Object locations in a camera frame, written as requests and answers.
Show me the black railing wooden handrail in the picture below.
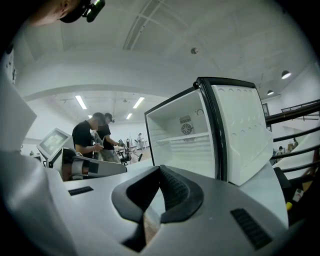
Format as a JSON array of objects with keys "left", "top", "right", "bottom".
[{"left": 264, "top": 99, "right": 320, "bottom": 176}]

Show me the black mini fridge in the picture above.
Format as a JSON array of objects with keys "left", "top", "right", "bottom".
[{"left": 144, "top": 76, "right": 275, "bottom": 187}]

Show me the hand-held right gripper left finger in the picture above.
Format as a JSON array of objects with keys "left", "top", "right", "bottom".
[{"left": 0, "top": 152, "right": 162, "bottom": 256}]

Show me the white wire shelf rack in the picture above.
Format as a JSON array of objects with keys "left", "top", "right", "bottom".
[{"left": 154, "top": 131, "right": 212, "bottom": 146}]

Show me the white paper card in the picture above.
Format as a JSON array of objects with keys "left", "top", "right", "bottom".
[{"left": 291, "top": 188, "right": 305, "bottom": 203}]

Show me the person's head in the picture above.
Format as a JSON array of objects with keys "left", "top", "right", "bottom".
[{"left": 29, "top": 0, "right": 85, "bottom": 27}]

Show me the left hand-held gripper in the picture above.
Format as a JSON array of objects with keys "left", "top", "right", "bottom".
[{"left": 36, "top": 127, "right": 128, "bottom": 182}]

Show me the black head camera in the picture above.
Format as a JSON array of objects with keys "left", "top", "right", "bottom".
[{"left": 59, "top": 0, "right": 106, "bottom": 24}]

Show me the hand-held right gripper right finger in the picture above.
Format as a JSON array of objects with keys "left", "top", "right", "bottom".
[{"left": 143, "top": 164, "right": 308, "bottom": 256}]

